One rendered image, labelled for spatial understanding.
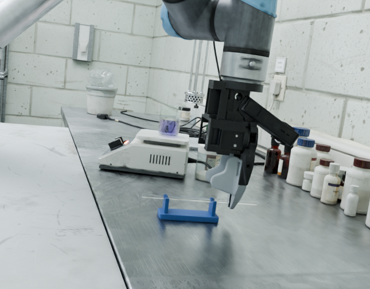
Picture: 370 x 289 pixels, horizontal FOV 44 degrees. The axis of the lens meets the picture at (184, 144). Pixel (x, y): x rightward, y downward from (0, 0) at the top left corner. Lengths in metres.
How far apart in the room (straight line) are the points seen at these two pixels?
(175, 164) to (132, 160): 0.10
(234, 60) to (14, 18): 0.55
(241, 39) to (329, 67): 0.71
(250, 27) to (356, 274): 0.38
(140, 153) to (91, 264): 0.49
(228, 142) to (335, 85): 0.68
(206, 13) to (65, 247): 0.41
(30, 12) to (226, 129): 0.56
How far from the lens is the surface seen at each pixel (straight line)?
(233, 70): 0.73
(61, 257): 0.60
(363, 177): 0.99
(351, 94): 1.31
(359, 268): 0.72
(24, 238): 0.66
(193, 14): 0.76
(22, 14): 1.10
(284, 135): 0.77
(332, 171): 1.03
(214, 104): 0.75
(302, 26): 1.58
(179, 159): 1.03
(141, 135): 1.04
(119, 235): 0.68
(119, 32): 3.52
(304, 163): 1.14
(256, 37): 0.73
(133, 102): 3.55
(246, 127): 0.74
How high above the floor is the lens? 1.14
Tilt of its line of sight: 9 degrees down
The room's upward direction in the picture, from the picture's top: 7 degrees clockwise
